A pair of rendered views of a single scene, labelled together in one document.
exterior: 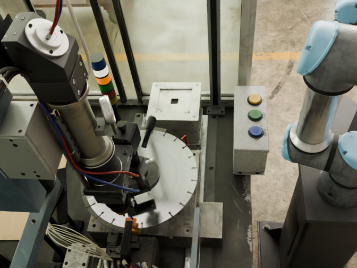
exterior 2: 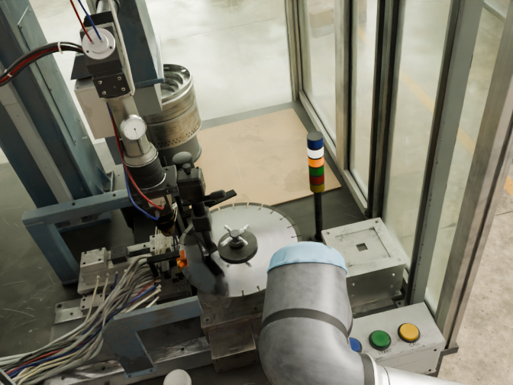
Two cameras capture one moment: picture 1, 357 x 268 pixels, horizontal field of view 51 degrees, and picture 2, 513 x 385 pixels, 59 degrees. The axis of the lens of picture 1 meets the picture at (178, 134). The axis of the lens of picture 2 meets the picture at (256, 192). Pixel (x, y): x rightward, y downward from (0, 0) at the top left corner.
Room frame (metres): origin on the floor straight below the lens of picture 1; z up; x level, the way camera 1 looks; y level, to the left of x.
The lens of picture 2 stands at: (0.41, -0.71, 1.88)
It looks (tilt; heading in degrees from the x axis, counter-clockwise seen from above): 41 degrees down; 73
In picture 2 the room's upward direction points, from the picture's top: 9 degrees counter-clockwise
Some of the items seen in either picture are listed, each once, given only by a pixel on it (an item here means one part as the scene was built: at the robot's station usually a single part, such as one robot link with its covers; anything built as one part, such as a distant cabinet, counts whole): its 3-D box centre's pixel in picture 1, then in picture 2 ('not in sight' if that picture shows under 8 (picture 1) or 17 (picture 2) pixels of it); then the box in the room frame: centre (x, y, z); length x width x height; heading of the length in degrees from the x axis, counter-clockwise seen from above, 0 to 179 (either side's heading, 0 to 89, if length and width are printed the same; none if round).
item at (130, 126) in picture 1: (130, 151); (195, 198); (0.51, 0.12, 1.17); 0.06 x 0.05 x 0.20; 159
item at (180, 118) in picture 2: not in sight; (164, 121); (0.58, 0.92, 0.93); 0.31 x 0.31 x 0.36
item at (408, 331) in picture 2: (254, 100); (408, 333); (0.85, -0.28, 0.90); 0.04 x 0.04 x 0.02
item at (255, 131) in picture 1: (255, 132); (350, 347); (0.71, -0.25, 0.90); 0.04 x 0.04 x 0.02
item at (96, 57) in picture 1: (97, 61); (314, 140); (0.88, 0.21, 1.14); 0.05 x 0.04 x 0.03; 78
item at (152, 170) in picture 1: (139, 172); (237, 243); (0.59, 0.13, 0.96); 0.11 x 0.11 x 0.03
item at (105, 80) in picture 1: (102, 76); (315, 158); (0.88, 0.21, 1.08); 0.05 x 0.04 x 0.03; 78
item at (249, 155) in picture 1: (249, 129); (375, 351); (0.79, -0.25, 0.82); 0.28 x 0.11 x 0.15; 168
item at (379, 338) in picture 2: (255, 115); (379, 340); (0.78, -0.26, 0.90); 0.04 x 0.04 x 0.02
